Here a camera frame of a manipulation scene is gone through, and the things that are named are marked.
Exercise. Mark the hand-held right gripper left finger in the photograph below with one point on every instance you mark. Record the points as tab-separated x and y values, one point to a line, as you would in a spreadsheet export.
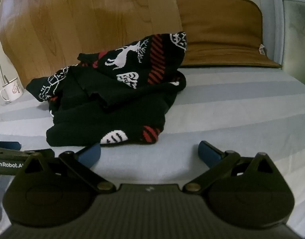
90	154

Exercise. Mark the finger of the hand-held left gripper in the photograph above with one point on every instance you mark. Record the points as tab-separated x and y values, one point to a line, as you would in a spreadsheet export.
6	145

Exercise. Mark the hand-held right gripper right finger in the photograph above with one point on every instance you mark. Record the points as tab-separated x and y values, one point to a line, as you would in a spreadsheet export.
209	151

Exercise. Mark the black patterned knit sweater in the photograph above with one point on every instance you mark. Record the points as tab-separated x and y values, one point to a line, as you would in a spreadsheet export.
112	99

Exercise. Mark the striped grey bed sheet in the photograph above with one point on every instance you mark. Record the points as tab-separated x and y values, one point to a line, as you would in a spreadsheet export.
229	104

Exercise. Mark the white enamel mug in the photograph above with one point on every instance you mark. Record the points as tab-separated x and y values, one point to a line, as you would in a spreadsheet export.
14	90

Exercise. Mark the stick in mug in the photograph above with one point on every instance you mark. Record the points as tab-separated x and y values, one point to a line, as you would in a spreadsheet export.
5	79

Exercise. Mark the brown cushion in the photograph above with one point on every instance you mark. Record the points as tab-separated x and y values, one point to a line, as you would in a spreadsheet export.
222	29

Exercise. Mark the wooden headboard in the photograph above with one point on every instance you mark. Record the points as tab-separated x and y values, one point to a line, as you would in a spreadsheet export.
92	25

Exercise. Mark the white window frame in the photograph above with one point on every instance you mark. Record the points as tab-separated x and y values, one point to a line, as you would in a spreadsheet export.
292	29

